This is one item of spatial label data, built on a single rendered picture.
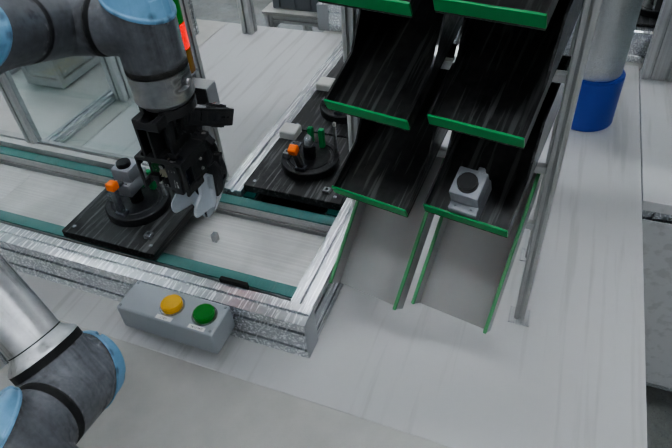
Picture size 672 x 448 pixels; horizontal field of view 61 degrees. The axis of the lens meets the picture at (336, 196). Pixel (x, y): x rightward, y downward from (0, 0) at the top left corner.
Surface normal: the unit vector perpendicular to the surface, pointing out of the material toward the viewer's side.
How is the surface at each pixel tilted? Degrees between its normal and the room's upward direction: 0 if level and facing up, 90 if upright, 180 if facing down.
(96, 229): 0
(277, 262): 0
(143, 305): 0
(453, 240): 45
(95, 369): 57
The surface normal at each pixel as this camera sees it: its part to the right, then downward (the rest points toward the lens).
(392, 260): -0.41, -0.12
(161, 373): -0.07, -0.76
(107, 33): -0.19, 0.58
